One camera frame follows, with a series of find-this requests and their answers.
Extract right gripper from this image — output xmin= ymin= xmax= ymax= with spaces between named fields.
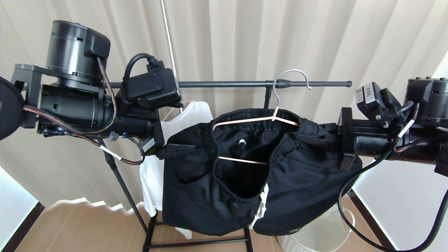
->
xmin=337 ymin=107 xmax=397 ymax=172

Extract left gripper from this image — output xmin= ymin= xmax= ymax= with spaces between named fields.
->
xmin=113 ymin=108 xmax=196 ymax=160

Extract white printed t-shirt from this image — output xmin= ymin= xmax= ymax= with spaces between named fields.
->
xmin=139 ymin=101 xmax=214 ymax=240

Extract pink clothes hanger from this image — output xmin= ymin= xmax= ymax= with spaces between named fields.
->
xmin=212 ymin=69 xmax=312 ymax=166
xmin=162 ymin=101 xmax=192 ymax=122

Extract black garment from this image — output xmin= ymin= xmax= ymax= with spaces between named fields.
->
xmin=162 ymin=108 xmax=363 ymax=237

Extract black clothes rack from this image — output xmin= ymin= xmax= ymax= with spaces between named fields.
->
xmin=98 ymin=80 xmax=353 ymax=252

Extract white laundry basket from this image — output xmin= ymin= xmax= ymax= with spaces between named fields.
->
xmin=276 ymin=206 xmax=356 ymax=252

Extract beige curtain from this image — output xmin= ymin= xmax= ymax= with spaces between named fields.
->
xmin=0 ymin=0 xmax=448 ymax=210

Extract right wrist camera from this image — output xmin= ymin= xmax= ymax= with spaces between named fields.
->
xmin=355 ymin=82 xmax=416 ymax=127

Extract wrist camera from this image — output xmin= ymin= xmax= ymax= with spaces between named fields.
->
xmin=355 ymin=82 xmax=416 ymax=127
xmin=120 ymin=66 xmax=183 ymax=110

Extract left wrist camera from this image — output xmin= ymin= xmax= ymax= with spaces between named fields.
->
xmin=120 ymin=66 xmax=183 ymax=110

